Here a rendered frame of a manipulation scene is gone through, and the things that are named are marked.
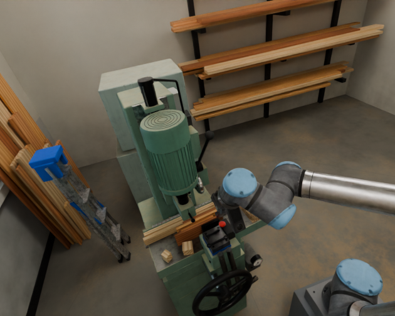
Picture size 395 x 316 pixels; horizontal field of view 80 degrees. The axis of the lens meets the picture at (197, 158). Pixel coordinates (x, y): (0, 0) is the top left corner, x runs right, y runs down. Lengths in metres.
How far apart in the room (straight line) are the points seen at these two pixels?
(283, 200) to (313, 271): 1.50
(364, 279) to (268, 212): 0.58
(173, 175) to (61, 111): 2.66
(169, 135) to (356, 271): 0.89
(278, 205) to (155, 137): 0.44
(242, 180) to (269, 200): 0.09
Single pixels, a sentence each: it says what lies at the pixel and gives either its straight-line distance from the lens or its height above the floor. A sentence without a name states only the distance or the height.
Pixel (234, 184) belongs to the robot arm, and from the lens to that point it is 0.68.
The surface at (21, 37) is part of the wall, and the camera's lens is 3.28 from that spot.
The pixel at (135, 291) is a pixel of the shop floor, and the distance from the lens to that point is 2.21.
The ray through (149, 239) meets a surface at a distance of 1.22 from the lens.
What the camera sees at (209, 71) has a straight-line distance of 2.80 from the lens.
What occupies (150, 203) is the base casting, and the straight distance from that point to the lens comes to 1.56.
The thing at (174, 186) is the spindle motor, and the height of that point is 1.25.
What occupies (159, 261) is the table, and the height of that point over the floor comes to 0.90.
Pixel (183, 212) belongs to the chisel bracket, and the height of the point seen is 1.06.
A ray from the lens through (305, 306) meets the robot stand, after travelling 1.46.
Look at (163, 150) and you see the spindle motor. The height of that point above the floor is 1.43.
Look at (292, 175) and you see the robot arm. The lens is 0.79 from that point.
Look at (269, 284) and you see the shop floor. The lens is 2.08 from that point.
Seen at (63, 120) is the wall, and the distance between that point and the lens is 3.47.
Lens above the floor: 1.88
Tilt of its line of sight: 36 degrees down
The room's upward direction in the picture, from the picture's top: 10 degrees counter-clockwise
